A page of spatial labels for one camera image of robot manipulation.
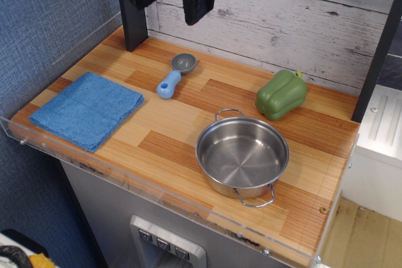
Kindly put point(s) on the green bell pepper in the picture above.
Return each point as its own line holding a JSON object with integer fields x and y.
{"x": 283, "y": 93}

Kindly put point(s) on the stainless steel pot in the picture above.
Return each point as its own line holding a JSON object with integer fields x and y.
{"x": 242, "y": 157}

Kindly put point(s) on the blue grey scoop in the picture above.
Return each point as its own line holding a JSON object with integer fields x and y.
{"x": 181, "y": 64}

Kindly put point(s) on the blue folded cloth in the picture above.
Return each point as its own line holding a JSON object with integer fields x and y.
{"x": 88, "y": 111}

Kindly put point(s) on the white toy sink unit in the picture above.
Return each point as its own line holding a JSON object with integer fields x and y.
{"x": 372, "y": 178}

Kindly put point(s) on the grey dispenser button panel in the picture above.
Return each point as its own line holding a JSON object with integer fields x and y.
{"x": 159, "y": 247}

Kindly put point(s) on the black yellow object corner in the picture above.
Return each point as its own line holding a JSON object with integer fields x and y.
{"x": 18, "y": 250}

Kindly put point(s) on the black left vertical post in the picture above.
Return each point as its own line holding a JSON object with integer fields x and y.
{"x": 134, "y": 24}

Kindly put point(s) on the black vertical post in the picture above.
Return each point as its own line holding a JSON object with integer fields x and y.
{"x": 134, "y": 24}
{"x": 378, "y": 60}

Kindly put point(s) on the black right vertical post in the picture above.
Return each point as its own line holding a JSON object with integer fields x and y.
{"x": 378, "y": 60}

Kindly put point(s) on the clear acrylic guard rail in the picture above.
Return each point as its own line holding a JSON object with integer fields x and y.
{"x": 152, "y": 154}

